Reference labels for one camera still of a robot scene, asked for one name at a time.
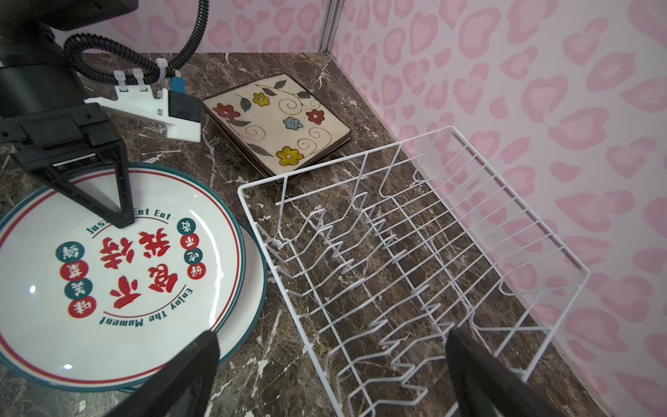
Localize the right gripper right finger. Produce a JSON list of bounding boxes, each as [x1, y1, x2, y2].
[[446, 328, 563, 416]]

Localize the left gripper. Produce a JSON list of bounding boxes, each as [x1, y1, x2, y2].
[[1, 51, 135, 229]]

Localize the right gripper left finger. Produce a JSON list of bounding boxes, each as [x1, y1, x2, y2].
[[108, 330, 220, 416]]

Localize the white round plate patterned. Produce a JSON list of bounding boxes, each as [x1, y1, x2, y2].
[[1, 163, 247, 392]]

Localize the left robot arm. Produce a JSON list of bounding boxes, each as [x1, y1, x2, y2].
[[1, 1, 138, 228]]

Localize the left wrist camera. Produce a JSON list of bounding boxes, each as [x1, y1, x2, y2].
[[85, 83, 201, 142]]

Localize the white wire dish rack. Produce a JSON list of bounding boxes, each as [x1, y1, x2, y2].
[[238, 127, 591, 416]]

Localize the aluminium corner post left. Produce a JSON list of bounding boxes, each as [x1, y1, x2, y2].
[[318, 0, 345, 53]]

